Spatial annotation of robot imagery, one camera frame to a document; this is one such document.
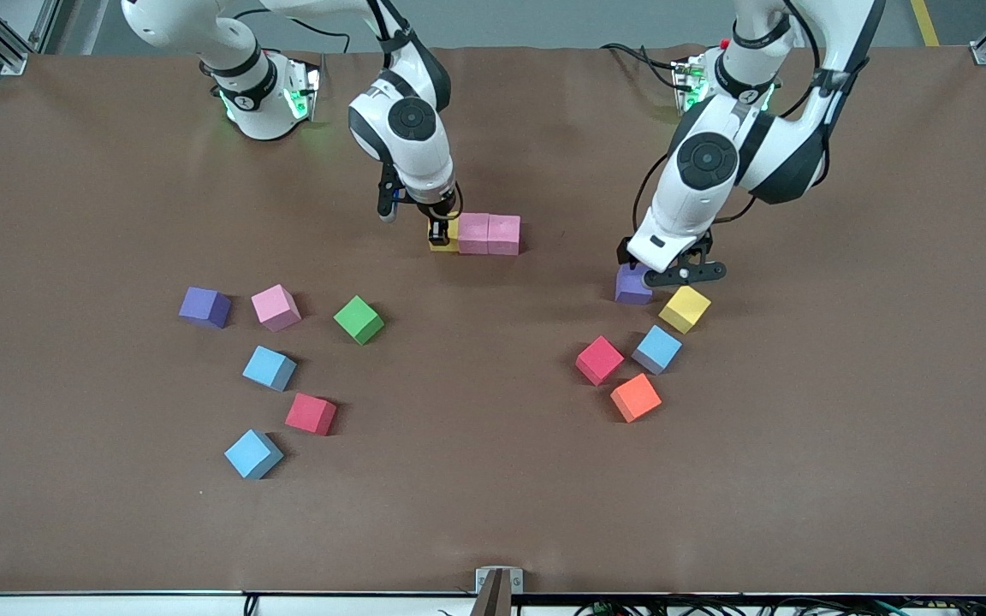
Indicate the brown table cover sheet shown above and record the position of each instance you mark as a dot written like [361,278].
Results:
[493,479]

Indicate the purple foam cube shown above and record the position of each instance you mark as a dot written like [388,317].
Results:
[630,293]
[202,306]

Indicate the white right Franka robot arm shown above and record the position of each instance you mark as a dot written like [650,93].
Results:
[424,167]

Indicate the white table edge rail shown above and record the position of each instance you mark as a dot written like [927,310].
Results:
[116,606]

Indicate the red foam cube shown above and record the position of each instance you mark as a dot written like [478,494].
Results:
[599,359]
[310,414]

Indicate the pink foam cube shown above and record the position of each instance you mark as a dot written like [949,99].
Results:
[275,308]
[504,235]
[473,233]

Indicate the orange foam cube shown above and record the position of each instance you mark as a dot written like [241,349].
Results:
[635,398]

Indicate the green foam cube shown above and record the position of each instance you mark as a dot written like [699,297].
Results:
[359,320]

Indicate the blue foam cube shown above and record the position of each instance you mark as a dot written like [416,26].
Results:
[269,368]
[656,349]
[252,453]

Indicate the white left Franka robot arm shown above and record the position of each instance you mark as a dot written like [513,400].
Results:
[690,197]

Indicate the yellow foam cube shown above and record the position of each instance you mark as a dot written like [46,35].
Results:
[685,310]
[454,241]

